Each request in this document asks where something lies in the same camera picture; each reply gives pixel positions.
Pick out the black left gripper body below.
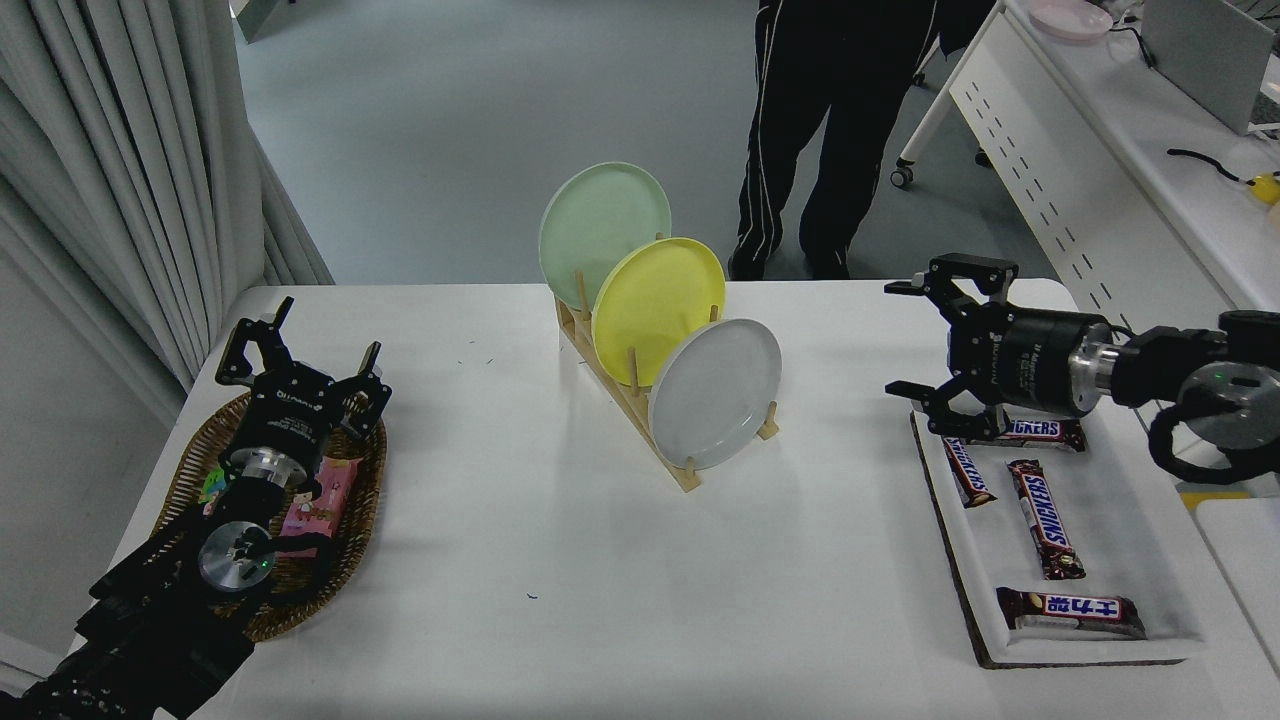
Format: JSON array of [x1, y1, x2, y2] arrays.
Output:
[[238, 365, 346, 471]]

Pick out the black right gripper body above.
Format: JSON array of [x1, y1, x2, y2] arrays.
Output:
[[950, 302, 1111, 416]]

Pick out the grey plate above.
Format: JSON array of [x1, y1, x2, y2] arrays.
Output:
[[647, 318, 784, 472]]

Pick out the pink plate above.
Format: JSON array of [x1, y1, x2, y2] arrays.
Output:
[[1028, 0, 1114, 41]]

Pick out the pale green plate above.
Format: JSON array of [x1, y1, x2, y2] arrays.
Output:
[[537, 161, 673, 313]]

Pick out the wooden plate rack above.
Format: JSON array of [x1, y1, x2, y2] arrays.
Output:
[[553, 270, 781, 493]]

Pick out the yellow plate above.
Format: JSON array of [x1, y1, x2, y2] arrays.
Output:
[[590, 237, 727, 389]]

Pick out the brown Snickers bar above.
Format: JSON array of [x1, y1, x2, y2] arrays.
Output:
[[940, 436, 998, 509], [985, 415, 1088, 454], [1006, 459, 1087, 581], [995, 587, 1148, 641]]

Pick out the pink snack packet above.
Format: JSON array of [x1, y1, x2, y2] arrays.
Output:
[[275, 455, 361, 559]]

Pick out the brown wicker basket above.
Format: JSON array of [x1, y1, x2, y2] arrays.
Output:
[[152, 388, 389, 643]]

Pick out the white perforated desk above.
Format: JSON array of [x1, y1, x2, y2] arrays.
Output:
[[890, 0, 1280, 471]]

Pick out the white cardboard tray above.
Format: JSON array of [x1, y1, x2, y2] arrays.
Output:
[[908, 400, 1206, 669]]

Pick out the person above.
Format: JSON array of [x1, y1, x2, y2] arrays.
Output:
[[727, 0, 966, 281]]

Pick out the grey curtain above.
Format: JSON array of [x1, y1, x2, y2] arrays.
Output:
[[0, 0, 336, 431]]

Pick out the small white table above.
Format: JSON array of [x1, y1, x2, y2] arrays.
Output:
[[1195, 498, 1280, 671]]

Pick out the grey laptop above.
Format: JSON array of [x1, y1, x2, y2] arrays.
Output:
[[1140, 0, 1280, 136]]

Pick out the thick black cable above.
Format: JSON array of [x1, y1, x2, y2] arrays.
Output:
[[1166, 148, 1256, 186]]

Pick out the thin black cable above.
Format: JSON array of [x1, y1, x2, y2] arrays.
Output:
[[1105, 22, 1158, 69]]

